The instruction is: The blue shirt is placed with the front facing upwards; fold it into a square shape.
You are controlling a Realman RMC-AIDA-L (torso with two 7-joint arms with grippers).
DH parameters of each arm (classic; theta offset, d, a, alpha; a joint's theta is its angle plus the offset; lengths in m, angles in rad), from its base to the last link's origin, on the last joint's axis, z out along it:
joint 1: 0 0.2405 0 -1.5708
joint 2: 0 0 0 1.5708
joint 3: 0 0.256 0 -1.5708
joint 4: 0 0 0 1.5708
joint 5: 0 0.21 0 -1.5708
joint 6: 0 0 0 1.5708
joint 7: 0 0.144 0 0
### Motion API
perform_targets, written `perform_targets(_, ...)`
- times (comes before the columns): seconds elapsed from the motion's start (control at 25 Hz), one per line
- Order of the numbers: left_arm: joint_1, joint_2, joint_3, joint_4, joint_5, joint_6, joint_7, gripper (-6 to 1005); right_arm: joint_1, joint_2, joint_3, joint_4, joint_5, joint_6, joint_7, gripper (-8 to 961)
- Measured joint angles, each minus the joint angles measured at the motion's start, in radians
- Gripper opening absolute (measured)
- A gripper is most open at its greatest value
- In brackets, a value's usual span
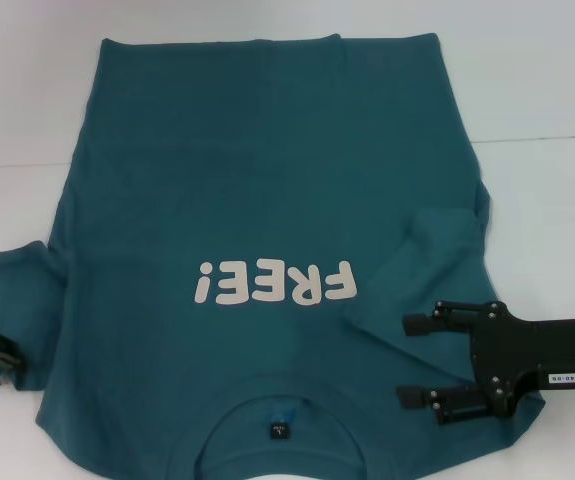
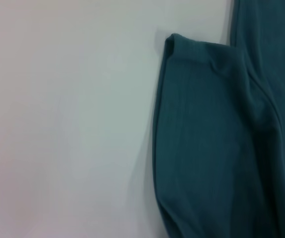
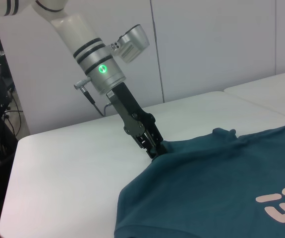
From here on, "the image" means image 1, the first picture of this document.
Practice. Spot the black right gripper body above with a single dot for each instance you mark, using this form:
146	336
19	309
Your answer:
527	350

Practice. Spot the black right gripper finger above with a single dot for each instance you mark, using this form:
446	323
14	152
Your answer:
447	400
422	325

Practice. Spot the teal T-shirt with FREE print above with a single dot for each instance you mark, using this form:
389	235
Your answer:
267	175

